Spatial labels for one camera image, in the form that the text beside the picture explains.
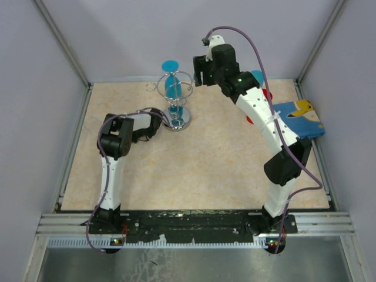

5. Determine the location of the teal wine glass front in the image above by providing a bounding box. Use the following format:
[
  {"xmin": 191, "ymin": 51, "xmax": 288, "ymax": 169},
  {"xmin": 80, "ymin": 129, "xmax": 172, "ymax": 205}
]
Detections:
[{"xmin": 251, "ymin": 70, "xmax": 264, "ymax": 87}]

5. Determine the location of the red wine glass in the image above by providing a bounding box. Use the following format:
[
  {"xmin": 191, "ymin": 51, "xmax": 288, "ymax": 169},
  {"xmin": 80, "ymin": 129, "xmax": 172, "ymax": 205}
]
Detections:
[{"xmin": 244, "ymin": 88, "xmax": 272, "ymax": 126}]

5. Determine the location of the blue pikachu cloth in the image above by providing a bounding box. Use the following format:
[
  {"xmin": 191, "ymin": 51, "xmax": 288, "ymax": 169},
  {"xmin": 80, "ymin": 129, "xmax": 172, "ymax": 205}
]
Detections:
[{"xmin": 274, "ymin": 100, "xmax": 325, "ymax": 139}]

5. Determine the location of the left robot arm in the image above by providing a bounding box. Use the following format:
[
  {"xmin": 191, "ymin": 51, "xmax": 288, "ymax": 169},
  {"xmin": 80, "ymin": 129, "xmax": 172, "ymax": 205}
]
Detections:
[{"xmin": 86, "ymin": 108, "xmax": 164, "ymax": 234}]

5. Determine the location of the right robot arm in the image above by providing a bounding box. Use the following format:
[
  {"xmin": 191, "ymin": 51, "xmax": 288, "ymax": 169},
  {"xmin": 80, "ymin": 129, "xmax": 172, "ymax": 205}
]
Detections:
[{"xmin": 193, "ymin": 43, "xmax": 311, "ymax": 234}]

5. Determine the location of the chrome wine glass rack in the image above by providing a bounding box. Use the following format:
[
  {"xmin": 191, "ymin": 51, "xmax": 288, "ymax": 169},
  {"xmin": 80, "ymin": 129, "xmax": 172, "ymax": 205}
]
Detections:
[{"xmin": 146, "ymin": 70, "xmax": 194, "ymax": 132}]

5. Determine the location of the blue wine glass back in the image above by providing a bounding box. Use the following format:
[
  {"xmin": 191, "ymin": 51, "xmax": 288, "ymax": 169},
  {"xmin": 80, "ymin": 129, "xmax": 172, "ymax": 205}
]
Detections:
[{"xmin": 160, "ymin": 60, "xmax": 185, "ymax": 130}]

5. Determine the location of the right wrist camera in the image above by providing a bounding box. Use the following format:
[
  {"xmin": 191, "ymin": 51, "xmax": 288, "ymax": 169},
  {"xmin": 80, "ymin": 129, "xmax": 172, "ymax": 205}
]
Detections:
[{"xmin": 202, "ymin": 35, "xmax": 225, "ymax": 62}]

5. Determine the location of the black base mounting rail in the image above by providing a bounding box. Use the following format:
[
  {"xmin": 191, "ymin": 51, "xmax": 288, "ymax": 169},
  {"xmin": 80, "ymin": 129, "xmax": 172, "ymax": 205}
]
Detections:
[{"xmin": 84, "ymin": 209, "xmax": 298, "ymax": 244}]

